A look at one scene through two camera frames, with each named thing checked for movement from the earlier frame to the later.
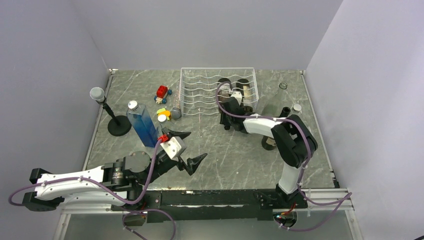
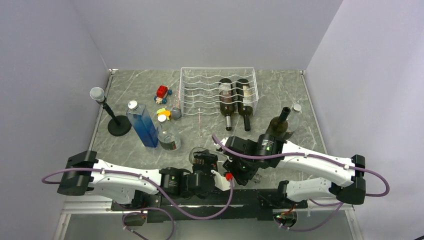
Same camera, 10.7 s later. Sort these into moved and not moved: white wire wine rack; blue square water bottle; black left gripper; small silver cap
Moved: black left gripper
Not moved: white wire wine rack; blue square water bottle; small silver cap
